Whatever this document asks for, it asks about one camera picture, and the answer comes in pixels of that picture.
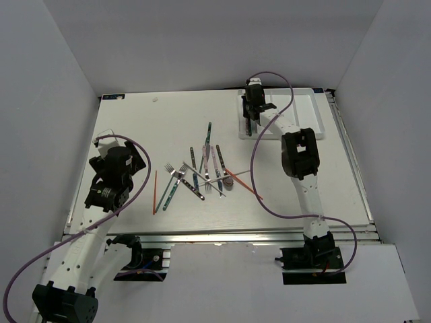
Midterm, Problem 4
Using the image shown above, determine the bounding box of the white divided utensil tray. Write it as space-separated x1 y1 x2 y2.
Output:
237 88 325 140

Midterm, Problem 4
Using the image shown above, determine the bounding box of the teal handled knife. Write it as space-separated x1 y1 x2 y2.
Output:
205 122 212 160

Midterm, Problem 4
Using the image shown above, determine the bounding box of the teal chopstick middle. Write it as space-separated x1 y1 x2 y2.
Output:
199 145 206 173

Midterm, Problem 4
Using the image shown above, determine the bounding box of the pink handled fork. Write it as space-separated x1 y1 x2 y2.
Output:
202 144 210 180

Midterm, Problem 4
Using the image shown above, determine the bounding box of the teal handled fork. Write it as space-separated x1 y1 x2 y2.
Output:
163 166 186 211

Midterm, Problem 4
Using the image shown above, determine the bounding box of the dark handled spoon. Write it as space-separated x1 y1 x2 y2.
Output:
216 145 234 191

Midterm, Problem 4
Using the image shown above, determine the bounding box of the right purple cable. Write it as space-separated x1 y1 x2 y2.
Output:
247 71 358 275

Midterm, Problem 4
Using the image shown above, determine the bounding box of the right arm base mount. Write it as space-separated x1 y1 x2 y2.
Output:
275 247 347 285

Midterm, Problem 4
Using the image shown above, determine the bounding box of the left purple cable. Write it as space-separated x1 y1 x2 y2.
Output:
2 134 152 323

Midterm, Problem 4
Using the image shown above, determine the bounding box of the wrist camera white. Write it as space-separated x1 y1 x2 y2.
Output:
93 129 119 159
246 77 262 85

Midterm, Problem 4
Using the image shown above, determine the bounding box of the purple cable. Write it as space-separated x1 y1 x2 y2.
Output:
2 134 152 323
247 71 358 275

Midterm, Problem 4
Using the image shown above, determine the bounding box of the orange chopstick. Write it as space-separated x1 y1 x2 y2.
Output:
226 169 256 194
152 170 158 215

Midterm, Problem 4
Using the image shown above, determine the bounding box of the teal handled spoon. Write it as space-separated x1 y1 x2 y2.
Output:
245 117 253 137

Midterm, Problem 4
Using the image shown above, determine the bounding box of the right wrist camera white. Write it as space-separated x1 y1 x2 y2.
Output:
246 77 262 85

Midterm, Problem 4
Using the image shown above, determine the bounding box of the dark speckled handled fork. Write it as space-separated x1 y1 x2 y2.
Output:
165 164 205 201

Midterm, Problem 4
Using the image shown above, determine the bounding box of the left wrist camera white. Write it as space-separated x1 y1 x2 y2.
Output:
93 129 119 159

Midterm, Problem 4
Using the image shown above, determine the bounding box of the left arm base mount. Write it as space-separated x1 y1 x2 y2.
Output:
105 234 170 282

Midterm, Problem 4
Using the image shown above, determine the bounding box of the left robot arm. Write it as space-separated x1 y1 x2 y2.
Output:
32 140 146 322

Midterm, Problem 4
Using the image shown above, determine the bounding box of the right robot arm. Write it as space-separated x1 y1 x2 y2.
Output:
242 83 335 268

